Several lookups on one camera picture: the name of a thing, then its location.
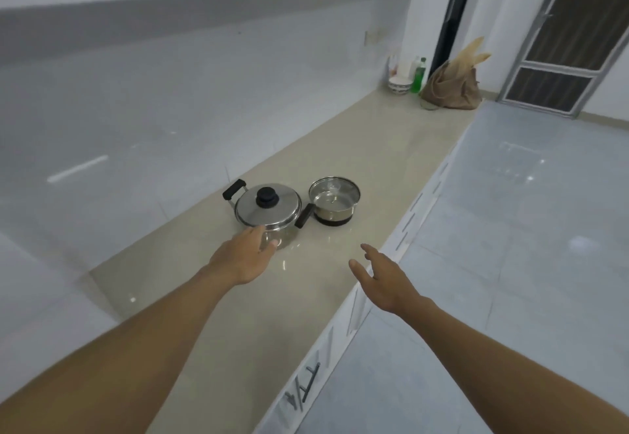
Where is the person's right hand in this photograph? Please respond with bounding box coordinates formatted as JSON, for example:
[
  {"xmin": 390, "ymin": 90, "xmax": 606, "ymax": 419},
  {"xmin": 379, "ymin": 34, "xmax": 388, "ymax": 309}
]
[{"xmin": 349, "ymin": 243, "xmax": 436, "ymax": 315}]

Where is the person's left hand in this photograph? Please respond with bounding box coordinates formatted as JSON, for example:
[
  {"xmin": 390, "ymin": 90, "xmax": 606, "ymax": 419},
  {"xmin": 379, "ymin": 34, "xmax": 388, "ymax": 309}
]
[{"xmin": 206, "ymin": 224, "xmax": 278, "ymax": 286}]

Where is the steel pot with black handles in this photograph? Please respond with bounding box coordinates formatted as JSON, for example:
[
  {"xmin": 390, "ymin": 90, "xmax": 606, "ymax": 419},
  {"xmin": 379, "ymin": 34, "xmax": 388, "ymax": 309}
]
[{"xmin": 221, "ymin": 179, "xmax": 313, "ymax": 248}]

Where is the small steel pot black base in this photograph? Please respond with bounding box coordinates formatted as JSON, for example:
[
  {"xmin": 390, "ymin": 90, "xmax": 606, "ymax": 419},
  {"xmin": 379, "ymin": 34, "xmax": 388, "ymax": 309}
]
[{"xmin": 308, "ymin": 176, "xmax": 361, "ymax": 227}]

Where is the person's right forearm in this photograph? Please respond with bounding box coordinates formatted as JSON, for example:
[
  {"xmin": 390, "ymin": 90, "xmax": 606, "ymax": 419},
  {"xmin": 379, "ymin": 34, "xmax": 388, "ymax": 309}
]
[{"xmin": 408, "ymin": 298, "xmax": 629, "ymax": 434}]

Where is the person's left forearm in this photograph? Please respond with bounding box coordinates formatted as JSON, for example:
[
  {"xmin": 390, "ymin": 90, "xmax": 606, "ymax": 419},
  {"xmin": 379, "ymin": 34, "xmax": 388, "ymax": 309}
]
[{"xmin": 0, "ymin": 264, "xmax": 249, "ymax": 434}]

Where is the white base cabinet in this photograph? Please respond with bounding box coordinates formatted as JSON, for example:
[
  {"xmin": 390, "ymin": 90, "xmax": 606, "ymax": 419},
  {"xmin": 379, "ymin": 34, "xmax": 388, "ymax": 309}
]
[{"xmin": 253, "ymin": 139, "xmax": 465, "ymax": 434}]

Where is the brown paper bag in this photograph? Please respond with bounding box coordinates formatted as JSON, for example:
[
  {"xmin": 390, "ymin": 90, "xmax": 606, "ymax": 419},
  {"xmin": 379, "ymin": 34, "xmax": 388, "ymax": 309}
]
[{"xmin": 419, "ymin": 37, "xmax": 492, "ymax": 111}]

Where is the green liquid bottle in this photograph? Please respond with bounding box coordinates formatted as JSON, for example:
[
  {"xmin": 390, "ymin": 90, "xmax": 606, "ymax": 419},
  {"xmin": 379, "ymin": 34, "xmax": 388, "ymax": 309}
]
[{"xmin": 410, "ymin": 57, "xmax": 427, "ymax": 95}]

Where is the black refrigerator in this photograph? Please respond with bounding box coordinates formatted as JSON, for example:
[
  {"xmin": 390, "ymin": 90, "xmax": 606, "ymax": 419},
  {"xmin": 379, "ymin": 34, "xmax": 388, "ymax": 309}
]
[{"xmin": 430, "ymin": 0, "xmax": 482, "ymax": 78}]

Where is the metal framed screen door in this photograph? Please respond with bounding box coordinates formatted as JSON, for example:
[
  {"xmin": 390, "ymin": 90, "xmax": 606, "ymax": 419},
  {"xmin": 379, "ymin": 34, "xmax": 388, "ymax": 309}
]
[{"xmin": 496, "ymin": 0, "xmax": 629, "ymax": 119}]

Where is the steel base cabinet bar handle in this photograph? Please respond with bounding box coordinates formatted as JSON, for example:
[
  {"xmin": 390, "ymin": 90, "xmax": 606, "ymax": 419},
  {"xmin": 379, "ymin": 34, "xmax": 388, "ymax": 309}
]
[{"xmin": 300, "ymin": 362, "xmax": 320, "ymax": 403}]

